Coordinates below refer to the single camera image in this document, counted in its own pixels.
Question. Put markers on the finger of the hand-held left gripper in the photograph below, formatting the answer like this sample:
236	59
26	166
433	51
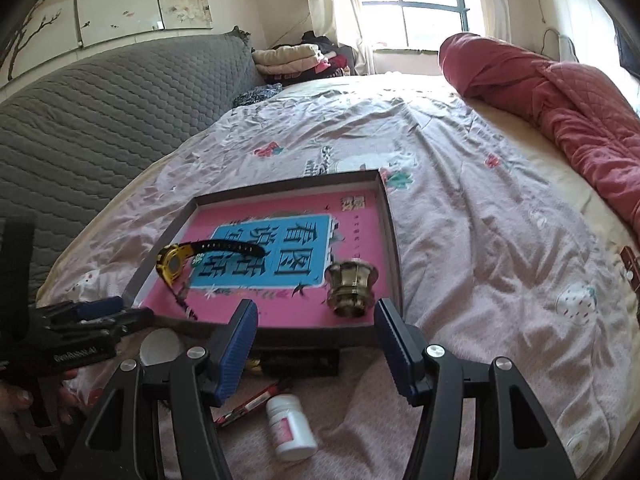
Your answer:
100	306
127	319

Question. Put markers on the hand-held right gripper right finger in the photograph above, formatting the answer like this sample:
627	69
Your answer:
395	355

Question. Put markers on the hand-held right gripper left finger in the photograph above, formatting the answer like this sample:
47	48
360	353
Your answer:
235	355

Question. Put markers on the white plastic cap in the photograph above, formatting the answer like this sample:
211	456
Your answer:
160	347

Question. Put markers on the red and black lighter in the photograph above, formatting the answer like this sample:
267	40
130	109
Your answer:
250	402

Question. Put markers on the white pill bottle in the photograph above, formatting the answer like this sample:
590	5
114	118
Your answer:
290	430

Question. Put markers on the pink tray box lid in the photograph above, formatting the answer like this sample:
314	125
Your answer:
391	240

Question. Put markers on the person's left hand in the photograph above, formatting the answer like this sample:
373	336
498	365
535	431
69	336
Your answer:
20	400

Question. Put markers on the pink and blue book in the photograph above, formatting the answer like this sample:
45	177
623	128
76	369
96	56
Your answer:
280	310

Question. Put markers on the black power adapter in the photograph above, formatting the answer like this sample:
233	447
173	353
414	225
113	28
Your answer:
300	362

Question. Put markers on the yellow and black wristwatch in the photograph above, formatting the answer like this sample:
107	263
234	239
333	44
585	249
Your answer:
172	262

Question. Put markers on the brass knob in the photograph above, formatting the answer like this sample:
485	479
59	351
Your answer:
352	285

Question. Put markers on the printed pink bed cover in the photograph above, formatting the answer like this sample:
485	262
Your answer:
475	240

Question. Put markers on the grey quilted headboard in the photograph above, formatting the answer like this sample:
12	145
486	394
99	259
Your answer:
100	125

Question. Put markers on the cream bed sheet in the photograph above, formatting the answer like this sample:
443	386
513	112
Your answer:
560	170

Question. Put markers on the dark patterned cloth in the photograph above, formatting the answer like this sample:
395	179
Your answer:
257	95

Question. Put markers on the cream folded blanket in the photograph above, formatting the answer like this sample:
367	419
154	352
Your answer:
285	60

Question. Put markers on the red quilted blanket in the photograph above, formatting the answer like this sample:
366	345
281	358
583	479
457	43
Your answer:
565	105

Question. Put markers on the pile of dark clothes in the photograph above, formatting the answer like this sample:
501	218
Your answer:
335	57

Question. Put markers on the window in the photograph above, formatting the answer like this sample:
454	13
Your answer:
425	5

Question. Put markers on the cream curtain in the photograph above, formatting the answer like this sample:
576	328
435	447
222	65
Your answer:
330	5
492	0

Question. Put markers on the floral wall painting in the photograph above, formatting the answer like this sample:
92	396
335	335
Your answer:
115	0

